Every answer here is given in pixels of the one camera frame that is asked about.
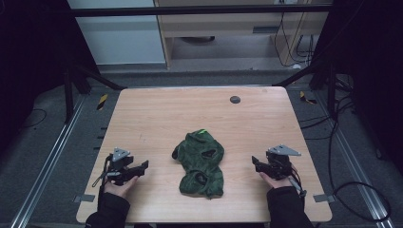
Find white cabinet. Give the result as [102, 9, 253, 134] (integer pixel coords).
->
[67, 0, 167, 67]

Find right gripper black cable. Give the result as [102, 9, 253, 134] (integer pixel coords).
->
[288, 169, 308, 200]

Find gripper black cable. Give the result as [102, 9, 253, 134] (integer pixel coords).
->
[91, 154, 114, 203]
[288, 169, 308, 200]

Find yellow black striped tape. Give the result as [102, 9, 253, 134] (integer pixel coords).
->
[298, 90, 317, 105]
[96, 93, 109, 111]

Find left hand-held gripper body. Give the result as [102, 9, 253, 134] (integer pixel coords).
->
[106, 146, 135, 186]

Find dark green garment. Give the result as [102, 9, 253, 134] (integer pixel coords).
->
[171, 128, 225, 200]

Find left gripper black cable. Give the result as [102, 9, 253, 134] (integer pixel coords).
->
[91, 154, 114, 203]

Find black curtain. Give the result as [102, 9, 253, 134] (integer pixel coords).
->
[312, 0, 403, 175]
[0, 0, 99, 153]

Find person's left hand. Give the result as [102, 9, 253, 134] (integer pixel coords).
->
[103, 175, 140, 200]

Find grey metal table bracket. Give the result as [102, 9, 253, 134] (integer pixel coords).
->
[72, 194, 96, 204]
[313, 193, 336, 204]

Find black horizontal frame bar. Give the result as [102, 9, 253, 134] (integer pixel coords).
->
[67, 4, 335, 18]

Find black metal stand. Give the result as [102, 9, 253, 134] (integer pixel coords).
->
[273, 58, 338, 122]
[62, 61, 128, 125]

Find light wooden desk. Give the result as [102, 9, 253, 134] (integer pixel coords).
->
[153, 0, 332, 69]

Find black looped floor cable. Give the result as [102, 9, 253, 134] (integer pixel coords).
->
[298, 75, 393, 223]

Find thin black floor cable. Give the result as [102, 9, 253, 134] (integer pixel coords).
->
[18, 107, 48, 130]

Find aluminium floor rail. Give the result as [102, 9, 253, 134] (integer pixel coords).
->
[10, 94, 87, 228]
[317, 91, 395, 228]

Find person's right hand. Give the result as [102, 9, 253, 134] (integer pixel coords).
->
[259, 165, 298, 191]

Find black hanging desk cables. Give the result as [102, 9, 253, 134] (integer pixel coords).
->
[273, 11, 316, 68]

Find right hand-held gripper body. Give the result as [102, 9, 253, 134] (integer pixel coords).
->
[264, 144, 302, 181]

